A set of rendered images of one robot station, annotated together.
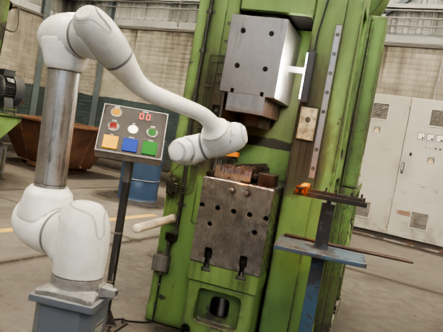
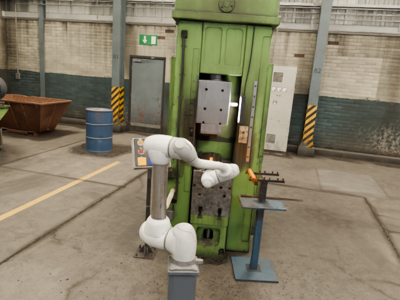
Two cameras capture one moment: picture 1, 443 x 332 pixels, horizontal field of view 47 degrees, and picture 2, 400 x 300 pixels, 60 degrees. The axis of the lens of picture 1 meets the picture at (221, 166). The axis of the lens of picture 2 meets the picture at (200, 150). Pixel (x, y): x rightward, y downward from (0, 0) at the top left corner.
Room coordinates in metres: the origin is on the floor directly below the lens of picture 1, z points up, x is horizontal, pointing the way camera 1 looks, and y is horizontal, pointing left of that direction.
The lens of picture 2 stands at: (-0.50, 0.84, 1.84)
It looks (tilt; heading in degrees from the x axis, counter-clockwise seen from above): 13 degrees down; 345
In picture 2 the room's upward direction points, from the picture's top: 4 degrees clockwise
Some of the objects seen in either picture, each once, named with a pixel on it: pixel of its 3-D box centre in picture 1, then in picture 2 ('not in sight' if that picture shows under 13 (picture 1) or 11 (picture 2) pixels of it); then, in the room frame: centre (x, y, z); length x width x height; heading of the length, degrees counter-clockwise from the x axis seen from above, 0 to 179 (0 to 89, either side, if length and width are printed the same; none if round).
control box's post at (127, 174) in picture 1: (118, 228); (147, 203); (2.72, 0.49, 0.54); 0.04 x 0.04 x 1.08; 73
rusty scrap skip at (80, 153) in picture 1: (55, 144); (25, 115); (9.07, 2.99, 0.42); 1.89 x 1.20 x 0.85; 61
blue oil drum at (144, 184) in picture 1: (141, 168); (99, 129); (7.26, 1.12, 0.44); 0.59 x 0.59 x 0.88
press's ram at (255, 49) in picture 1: (269, 64); (218, 101); (2.82, -0.17, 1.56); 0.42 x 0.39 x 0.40; 163
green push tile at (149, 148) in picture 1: (149, 148); not in sight; (2.61, 0.38, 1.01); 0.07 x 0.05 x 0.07; 98
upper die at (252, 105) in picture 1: (254, 107); (212, 125); (2.83, -0.13, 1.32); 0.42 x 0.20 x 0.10; 163
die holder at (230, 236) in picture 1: (244, 219); (212, 184); (2.83, -0.18, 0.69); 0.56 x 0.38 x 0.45; 163
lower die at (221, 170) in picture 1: (243, 170); (209, 160); (2.83, -0.13, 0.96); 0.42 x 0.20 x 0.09; 163
